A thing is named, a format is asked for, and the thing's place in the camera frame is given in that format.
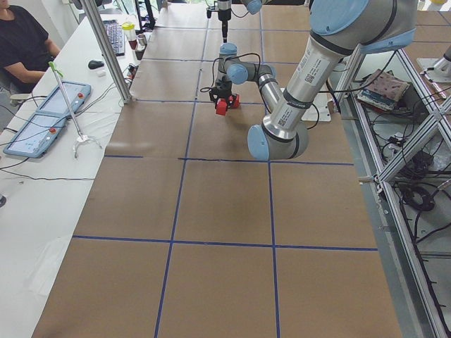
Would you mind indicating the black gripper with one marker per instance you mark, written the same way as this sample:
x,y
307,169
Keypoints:
x,y
222,14
223,89

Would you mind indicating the red block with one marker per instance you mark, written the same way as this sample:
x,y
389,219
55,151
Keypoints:
x,y
221,107

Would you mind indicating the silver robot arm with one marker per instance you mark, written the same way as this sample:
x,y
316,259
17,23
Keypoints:
x,y
337,29
252,7

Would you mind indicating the steel cup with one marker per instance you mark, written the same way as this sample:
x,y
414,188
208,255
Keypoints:
x,y
141,40

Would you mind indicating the black keyboard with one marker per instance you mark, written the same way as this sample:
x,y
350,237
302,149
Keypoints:
x,y
116,36

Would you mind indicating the black computer mouse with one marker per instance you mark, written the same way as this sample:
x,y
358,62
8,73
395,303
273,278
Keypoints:
x,y
95,64

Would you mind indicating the stack of books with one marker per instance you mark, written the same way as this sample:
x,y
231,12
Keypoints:
x,y
382,90

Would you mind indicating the reacher grabber stick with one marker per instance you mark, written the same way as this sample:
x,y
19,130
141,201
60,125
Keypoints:
x,y
82,138

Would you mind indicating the teach pendant lower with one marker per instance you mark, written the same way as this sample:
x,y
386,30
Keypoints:
x,y
36,136

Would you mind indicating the seated person black shirt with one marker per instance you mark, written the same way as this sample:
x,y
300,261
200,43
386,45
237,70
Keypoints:
x,y
26,48

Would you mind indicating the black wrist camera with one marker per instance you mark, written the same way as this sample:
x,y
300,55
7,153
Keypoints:
x,y
213,94

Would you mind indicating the white camera pole base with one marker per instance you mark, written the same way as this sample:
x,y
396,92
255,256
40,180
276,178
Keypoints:
x,y
319,110

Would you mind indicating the aluminium frame post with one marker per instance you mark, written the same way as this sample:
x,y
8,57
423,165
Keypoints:
x,y
94,18

